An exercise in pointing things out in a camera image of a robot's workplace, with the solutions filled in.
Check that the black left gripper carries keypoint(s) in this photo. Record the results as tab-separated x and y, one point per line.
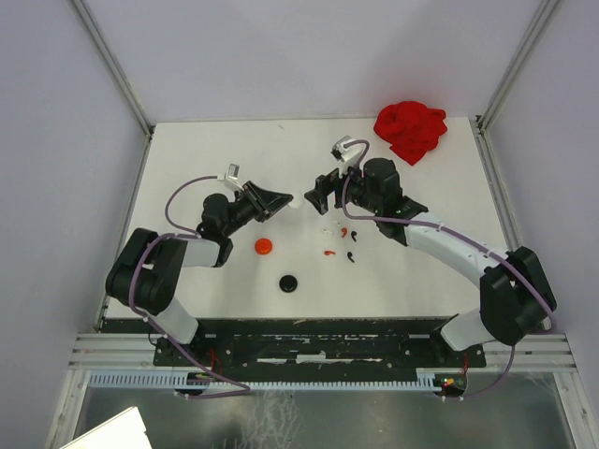
267	204

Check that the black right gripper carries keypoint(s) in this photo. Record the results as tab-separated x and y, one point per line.
331	182

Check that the white round earbud case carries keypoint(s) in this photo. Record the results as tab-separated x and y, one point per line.
296	202

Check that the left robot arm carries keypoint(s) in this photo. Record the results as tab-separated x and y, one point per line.
147	271

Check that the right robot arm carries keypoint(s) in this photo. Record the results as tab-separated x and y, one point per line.
514	294

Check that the orange round earbud case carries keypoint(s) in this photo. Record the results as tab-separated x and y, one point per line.
263	246

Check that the black round earbud case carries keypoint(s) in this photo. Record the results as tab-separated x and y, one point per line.
288	283

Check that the red crumpled cloth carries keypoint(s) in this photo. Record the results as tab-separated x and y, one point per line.
411	129

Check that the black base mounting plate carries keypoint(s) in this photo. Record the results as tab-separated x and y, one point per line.
397	349

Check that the white paper sheet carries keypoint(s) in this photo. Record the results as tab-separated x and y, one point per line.
126	430

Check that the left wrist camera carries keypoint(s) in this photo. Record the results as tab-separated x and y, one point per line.
231	178

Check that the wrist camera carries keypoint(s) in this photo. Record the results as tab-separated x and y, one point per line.
346	151
231	178

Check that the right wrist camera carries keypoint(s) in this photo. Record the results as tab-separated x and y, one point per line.
346	151

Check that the left aluminium frame post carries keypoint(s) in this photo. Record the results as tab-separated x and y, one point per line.
110	62

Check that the aluminium frame post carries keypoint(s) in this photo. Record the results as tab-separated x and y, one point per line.
110	62
537	27

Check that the aluminium front rail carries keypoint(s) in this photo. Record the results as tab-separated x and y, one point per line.
542	353

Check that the right aluminium frame post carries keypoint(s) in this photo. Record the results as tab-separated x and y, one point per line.
537	27

